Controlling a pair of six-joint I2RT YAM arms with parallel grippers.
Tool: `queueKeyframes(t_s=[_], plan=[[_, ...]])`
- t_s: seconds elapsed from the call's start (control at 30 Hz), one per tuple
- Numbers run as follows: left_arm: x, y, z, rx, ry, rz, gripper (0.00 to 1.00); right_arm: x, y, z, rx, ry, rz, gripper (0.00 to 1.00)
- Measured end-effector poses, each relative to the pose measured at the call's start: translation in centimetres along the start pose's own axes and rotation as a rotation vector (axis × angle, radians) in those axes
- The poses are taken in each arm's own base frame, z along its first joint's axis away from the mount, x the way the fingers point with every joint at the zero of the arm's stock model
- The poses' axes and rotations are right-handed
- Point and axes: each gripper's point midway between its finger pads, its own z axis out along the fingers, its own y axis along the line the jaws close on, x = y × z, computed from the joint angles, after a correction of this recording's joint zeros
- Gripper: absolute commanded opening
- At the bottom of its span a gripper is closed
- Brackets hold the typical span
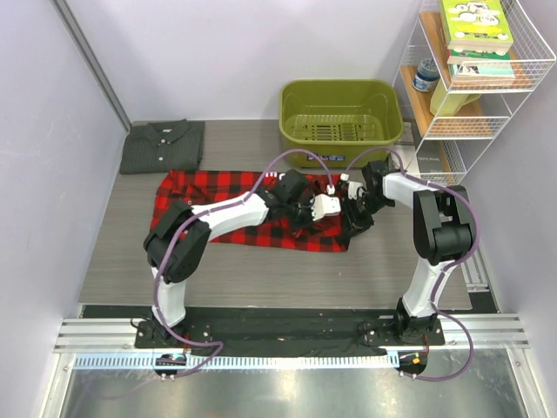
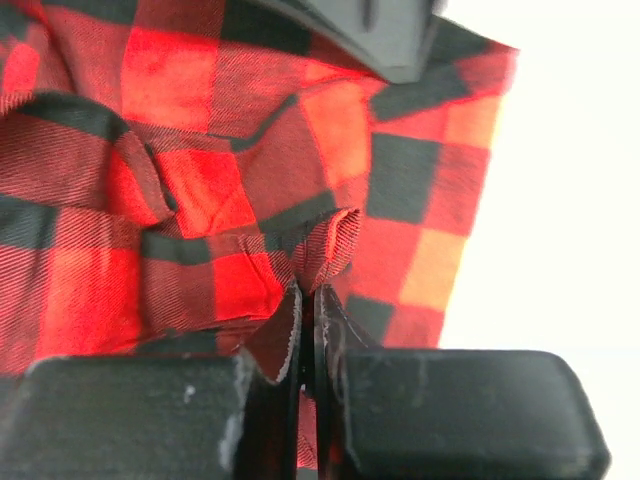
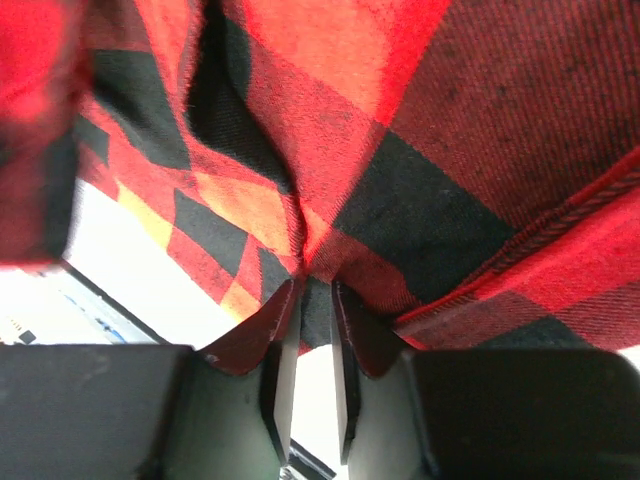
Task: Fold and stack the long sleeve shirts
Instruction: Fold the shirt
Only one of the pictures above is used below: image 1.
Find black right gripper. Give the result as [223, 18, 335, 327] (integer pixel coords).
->
[341, 192, 393, 240]

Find red black plaid shirt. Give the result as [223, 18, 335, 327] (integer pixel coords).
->
[150, 170, 350, 253]

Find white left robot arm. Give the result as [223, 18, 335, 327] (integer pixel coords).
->
[144, 169, 313, 347]

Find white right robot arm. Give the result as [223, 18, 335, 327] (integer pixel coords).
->
[338, 161, 477, 344]

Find white booklet on table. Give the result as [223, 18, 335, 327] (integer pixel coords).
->
[388, 145, 421, 178]

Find olive green plastic basin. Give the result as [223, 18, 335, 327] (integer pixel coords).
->
[278, 79, 405, 168]

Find folded dark grey shirt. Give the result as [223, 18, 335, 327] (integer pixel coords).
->
[119, 119, 205, 175]

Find yellow green pitcher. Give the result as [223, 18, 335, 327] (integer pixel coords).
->
[429, 81, 481, 117]

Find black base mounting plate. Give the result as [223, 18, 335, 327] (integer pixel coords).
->
[83, 305, 445, 358]

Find blue white jar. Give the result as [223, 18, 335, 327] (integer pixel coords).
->
[413, 58, 440, 92]

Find stacked books lower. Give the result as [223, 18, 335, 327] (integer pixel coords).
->
[446, 50, 515, 79]

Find green white book top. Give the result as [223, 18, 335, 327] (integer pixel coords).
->
[439, 0, 513, 55]

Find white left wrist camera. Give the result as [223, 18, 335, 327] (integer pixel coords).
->
[311, 185, 341, 221]

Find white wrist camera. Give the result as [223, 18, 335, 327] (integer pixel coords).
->
[311, 185, 341, 221]
[339, 172, 366, 200]

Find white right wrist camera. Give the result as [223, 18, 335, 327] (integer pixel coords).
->
[339, 172, 366, 200]

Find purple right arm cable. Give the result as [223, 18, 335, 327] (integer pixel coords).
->
[346, 146, 480, 382]

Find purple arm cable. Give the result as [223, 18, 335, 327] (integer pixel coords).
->
[151, 149, 336, 401]
[346, 146, 480, 382]

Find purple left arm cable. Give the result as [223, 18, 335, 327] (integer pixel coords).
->
[151, 149, 336, 401]

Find white slotted cable duct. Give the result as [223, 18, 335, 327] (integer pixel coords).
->
[73, 352, 399, 371]

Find aluminium rail frame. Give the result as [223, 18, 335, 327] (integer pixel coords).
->
[54, 313, 530, 354]

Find white wire shelf rack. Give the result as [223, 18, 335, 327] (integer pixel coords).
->
[393, 1, 556, 185]

